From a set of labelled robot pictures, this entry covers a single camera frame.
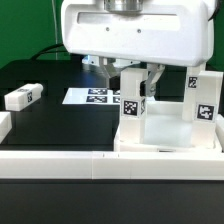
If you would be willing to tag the white left obstacle block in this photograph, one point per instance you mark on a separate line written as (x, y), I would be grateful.
(5, 125)

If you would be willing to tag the white front obstacle bar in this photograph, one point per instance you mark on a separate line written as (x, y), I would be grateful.
(110, 165)

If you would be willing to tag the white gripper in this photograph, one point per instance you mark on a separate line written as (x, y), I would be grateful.
(169, 32)

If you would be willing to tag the printed fiducial marker sheet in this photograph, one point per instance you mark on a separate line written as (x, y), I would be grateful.
(98, 96)

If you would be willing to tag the white desk top tray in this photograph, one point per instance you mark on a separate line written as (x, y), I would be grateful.
(165, 131)

